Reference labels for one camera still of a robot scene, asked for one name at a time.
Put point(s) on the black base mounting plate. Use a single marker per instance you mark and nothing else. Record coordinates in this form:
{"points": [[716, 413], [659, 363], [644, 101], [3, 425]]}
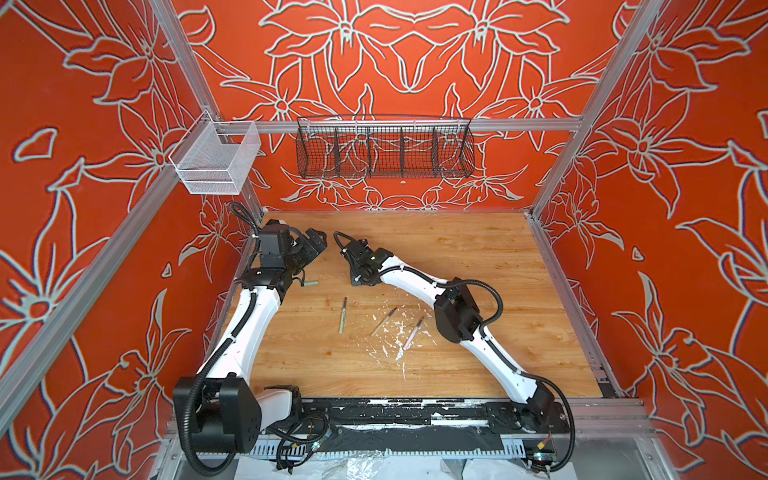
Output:
{"points": [[500, 415]]}

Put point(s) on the grey cable duct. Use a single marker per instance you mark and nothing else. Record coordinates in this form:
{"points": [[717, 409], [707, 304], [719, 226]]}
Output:
{"points": [[267, 449]]}

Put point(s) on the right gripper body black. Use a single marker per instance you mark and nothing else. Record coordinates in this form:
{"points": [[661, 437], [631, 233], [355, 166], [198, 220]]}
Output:
{"points": [[356, 278]]}

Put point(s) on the green pen left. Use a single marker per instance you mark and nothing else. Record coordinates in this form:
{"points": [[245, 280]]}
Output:
{"points": [[343, 314]]}

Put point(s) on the black wire basket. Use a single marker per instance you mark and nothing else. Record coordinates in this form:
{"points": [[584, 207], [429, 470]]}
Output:
{"points": [[365, 146]]}

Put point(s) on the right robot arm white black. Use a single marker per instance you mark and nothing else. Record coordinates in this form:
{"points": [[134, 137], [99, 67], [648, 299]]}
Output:
{"points": [[463, 311]]}

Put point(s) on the clear plastic bin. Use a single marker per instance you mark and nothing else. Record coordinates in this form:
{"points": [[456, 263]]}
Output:
{"points": [[209, 164]]}

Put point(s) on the pink pen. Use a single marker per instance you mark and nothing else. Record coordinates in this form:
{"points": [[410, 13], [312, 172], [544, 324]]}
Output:
{"points": [[413, 334]]}

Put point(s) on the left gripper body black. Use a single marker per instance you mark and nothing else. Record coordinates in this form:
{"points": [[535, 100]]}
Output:
{"points": [[302, 252]]}

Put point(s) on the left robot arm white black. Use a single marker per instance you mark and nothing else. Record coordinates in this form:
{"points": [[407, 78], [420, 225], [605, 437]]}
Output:
{"points": [[218, 415]]}

